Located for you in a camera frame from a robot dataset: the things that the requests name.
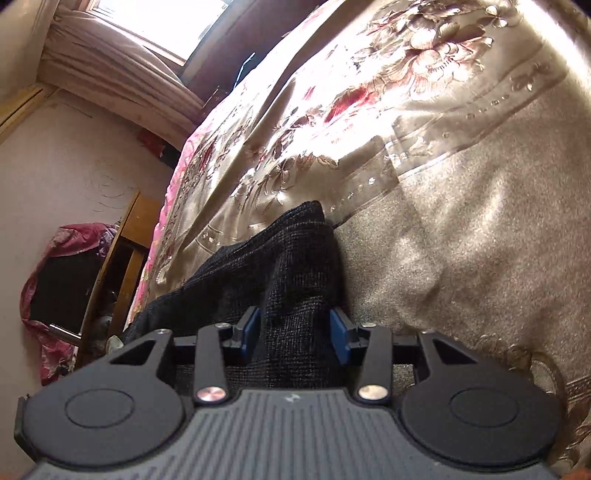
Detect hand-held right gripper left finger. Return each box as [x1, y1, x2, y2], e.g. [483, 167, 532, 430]
[104, 307, 262, 408]

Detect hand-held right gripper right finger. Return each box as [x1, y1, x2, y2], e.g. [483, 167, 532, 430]
[329, 308, 477, 403]

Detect dark grey checked pants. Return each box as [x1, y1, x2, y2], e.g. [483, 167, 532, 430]
[122, 200, 365, 389]

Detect pink bed sheet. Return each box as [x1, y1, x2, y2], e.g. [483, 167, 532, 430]
[131, 124, 214, 325]

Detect light wooden cabinet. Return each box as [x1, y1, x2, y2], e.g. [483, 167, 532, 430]
[76, 191, 162, 365]

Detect golden floral blanket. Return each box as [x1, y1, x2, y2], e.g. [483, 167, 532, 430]
[139, 0, 591, 472]

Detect blue object beside bed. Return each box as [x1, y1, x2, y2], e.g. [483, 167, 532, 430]
[231, 52, 257, 89]

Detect beige curtain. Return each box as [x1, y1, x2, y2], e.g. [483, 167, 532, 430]
[39, 0, 208, 149]

